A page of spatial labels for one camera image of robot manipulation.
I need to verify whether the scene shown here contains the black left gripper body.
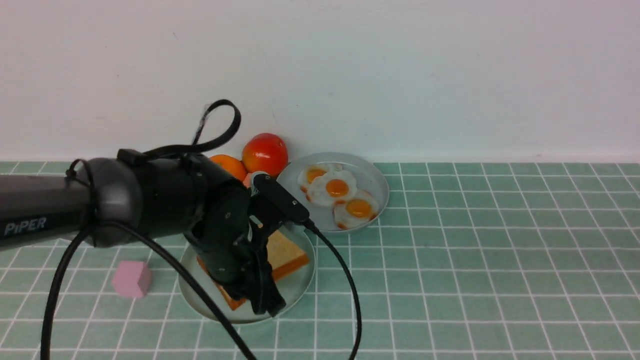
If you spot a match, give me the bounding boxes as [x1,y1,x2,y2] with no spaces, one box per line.
[185,178,286,301]

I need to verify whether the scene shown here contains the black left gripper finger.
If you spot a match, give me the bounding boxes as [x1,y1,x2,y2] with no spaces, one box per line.
[248,235,287,318]

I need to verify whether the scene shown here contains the toast slice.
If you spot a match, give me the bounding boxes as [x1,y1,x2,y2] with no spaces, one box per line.
[195,230,310,312]

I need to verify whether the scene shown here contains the fried egg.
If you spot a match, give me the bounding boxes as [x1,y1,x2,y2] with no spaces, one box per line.
[333,189,380,230]
[306,170,358,208]
[297,162,343,194]

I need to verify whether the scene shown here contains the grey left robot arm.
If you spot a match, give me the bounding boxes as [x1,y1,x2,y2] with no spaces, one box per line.
[0,155,286,316]

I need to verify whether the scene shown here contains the green centre plate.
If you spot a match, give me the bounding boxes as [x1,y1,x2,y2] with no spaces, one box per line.
[178,225,317,326]

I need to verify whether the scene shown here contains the salmon wooden block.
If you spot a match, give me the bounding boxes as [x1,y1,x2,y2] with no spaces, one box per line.
[242,172,253,189]

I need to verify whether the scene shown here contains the orange fruit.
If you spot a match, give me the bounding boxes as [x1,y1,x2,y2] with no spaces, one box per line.
[209,153,249,182]

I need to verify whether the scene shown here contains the red tomato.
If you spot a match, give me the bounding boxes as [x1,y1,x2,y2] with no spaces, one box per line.
[241,133,290,177]

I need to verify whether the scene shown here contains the pink wooden cube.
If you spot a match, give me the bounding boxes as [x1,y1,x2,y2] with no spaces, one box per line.
[110,260,153,299]

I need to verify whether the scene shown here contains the grey egg plate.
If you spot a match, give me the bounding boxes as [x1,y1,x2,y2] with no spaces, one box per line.
[278,152,390,233]

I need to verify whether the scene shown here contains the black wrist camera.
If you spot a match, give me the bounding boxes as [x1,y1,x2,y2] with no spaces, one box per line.
[251,171,313,227]

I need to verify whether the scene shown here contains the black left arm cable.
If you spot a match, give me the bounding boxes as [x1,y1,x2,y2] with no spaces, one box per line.
[40,99,363,360]

